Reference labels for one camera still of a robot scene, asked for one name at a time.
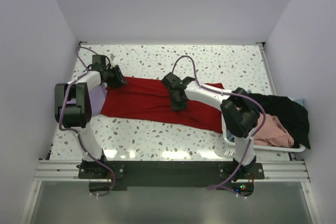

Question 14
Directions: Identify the red t shirt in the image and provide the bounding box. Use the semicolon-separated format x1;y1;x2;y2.
101;77;223;134

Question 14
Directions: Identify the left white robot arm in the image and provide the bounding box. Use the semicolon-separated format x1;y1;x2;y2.
54;55;127;178

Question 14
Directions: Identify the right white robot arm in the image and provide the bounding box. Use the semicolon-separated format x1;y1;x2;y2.
161;72;263;178

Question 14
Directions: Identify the folded lavender t shirt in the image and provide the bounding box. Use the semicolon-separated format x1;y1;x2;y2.
55;81;106;121

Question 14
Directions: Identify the dark blue garment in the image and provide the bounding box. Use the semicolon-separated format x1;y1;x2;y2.
227;133;235;143

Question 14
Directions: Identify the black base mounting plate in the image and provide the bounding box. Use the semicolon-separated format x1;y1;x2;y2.
77;158;265;196

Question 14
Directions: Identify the white laundry basket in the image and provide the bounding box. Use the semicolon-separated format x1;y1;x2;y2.
222;113;307;153

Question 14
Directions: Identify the pink t shirt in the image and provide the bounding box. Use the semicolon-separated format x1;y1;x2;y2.
254;114;295;148

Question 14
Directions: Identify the black t shirt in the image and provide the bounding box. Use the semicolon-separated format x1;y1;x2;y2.
249;93;311;149

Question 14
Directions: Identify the light blue garment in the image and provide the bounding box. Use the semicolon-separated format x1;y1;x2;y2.
293;99;305;107

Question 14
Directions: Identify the aluminium frame rail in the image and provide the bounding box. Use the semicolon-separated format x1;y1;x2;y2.
22;159;321;223

